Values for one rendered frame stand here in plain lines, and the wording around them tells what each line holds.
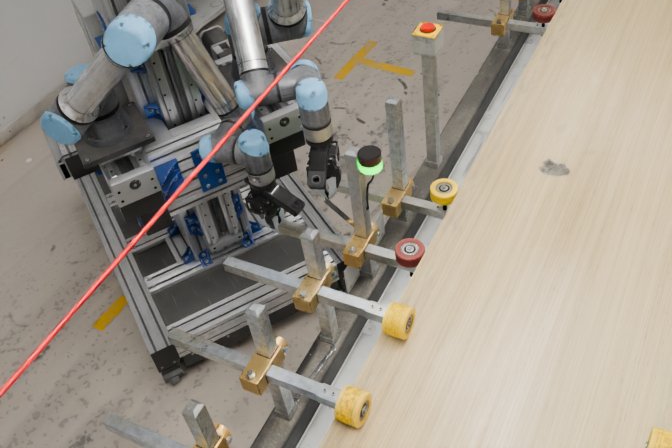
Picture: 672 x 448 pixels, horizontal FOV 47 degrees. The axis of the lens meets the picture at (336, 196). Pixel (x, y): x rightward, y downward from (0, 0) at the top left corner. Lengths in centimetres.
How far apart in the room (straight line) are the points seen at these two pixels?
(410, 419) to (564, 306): 48
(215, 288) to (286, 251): 31
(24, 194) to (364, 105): 177
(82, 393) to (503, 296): 179
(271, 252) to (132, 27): 141
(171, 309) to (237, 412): 46
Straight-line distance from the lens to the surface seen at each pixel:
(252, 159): 206
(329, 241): 218
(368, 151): 194
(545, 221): 215
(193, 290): 304
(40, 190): 412
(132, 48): 194
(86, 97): 215
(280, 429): 204
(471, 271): 202
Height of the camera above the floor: 244
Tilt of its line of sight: 43 degrees down
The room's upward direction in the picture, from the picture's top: 10 degrees counter-clockwise
